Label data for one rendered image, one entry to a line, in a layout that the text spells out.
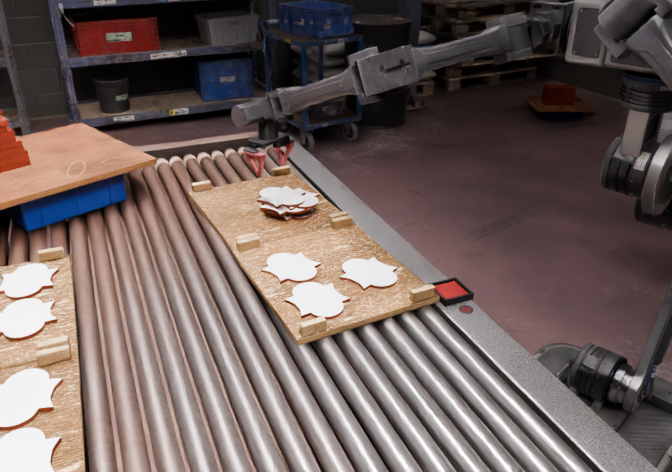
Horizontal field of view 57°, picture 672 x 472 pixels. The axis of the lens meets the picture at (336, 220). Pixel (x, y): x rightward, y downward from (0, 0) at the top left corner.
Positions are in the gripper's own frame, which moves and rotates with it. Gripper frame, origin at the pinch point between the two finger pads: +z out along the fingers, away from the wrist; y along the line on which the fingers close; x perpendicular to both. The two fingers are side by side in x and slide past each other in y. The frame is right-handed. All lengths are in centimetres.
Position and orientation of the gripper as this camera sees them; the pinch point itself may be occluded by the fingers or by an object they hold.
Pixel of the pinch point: (270, 167)
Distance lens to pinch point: 175.7
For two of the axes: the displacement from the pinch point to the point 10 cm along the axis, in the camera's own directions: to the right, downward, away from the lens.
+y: -6.1, 3.6, -7.1
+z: 0.1, 9.0, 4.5
